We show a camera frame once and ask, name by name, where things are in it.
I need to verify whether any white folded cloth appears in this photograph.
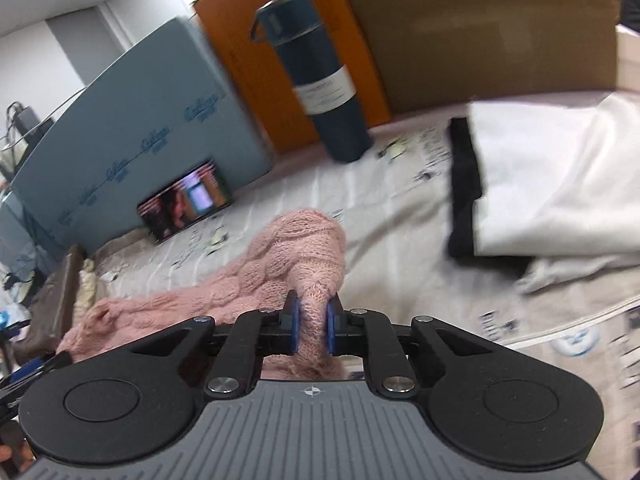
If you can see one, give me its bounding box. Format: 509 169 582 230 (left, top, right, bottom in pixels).
465 94 640 261

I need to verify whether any dark blue thermos bottle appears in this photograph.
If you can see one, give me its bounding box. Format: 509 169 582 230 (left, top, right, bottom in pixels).
250 0 373 163

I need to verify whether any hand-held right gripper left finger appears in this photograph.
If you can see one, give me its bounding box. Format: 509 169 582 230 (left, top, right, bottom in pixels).
131 289 301 402

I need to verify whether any orange box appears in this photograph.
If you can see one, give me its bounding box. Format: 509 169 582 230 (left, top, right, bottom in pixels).
192 0 393 153

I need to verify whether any cartoon printed bedsheet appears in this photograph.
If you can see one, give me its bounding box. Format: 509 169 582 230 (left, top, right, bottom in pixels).
75 120 640 480

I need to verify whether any brown cloth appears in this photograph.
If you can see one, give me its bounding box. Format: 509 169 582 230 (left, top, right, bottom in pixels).
20 244 87 356

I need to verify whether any black folded cloth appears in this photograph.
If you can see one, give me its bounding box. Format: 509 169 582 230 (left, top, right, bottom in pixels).
446 117 483 260

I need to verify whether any light blue box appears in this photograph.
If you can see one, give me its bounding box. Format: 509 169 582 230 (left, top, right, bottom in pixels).
10 16 273 253

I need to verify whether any large brown cardboard box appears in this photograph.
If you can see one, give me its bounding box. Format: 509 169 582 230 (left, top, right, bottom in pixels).
327 0 621 116

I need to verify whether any smartphone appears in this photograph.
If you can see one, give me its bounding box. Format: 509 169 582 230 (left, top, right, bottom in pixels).
136 159 233 245

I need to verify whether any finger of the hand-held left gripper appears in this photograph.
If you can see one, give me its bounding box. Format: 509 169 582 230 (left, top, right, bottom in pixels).
0 351 73 411

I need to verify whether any grey folded cloth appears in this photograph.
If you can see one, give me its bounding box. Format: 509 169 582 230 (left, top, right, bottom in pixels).
515 252 640 296

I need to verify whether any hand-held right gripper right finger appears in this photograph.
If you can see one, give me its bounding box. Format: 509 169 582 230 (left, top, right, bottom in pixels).
325 293 484 399

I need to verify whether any pink knitted sweater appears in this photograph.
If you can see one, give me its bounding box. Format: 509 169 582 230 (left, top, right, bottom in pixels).
57 208 347 381

